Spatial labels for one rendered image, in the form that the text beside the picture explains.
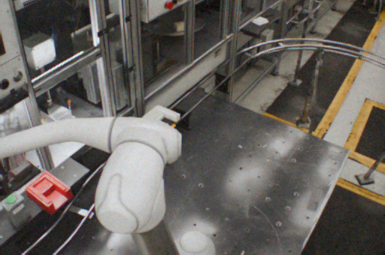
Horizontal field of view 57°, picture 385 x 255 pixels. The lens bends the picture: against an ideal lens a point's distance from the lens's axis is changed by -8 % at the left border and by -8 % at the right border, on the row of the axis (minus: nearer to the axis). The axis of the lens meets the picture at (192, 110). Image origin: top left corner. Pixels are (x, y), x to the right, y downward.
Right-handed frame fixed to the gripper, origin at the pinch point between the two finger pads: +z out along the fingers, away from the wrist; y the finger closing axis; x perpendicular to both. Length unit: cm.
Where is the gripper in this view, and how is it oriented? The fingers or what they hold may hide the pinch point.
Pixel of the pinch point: (4, 183)
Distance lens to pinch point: 145.3
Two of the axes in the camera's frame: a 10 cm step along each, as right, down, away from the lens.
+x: 8.3, 3.5, -4.3
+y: -5.6, 5.0, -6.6
